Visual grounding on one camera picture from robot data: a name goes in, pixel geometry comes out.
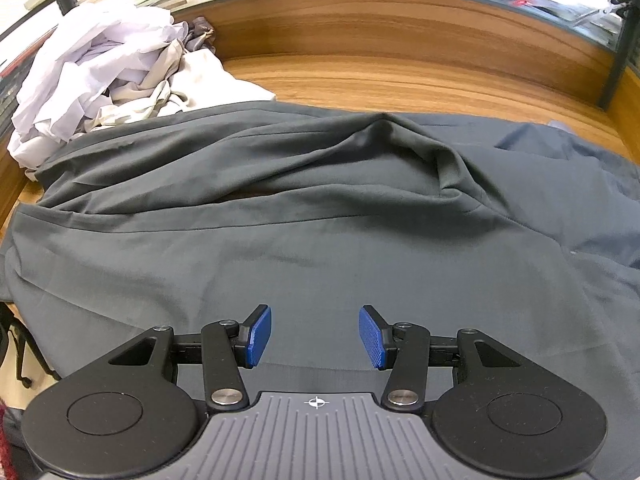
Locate white shirt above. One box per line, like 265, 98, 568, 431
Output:
7, 1, 176, 181

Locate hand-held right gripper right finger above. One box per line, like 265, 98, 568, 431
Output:
358, 304, 524, 410

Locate grey-brown cloth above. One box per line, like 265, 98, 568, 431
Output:
186, 16, 217, 55

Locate beige garment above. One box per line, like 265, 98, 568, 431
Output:
87, 39, 277, 133

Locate black chair base with casters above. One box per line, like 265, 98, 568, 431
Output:
0, 302, 62, 388

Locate dark grey pants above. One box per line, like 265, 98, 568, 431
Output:
2, 101, 640, 480

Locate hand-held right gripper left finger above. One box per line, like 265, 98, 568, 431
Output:
107, 304, 274, 409

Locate red patterned cloth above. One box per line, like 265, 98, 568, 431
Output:
0, 405, 16, 480

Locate dark partition post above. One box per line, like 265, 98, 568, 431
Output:
600, 7, 640, 111

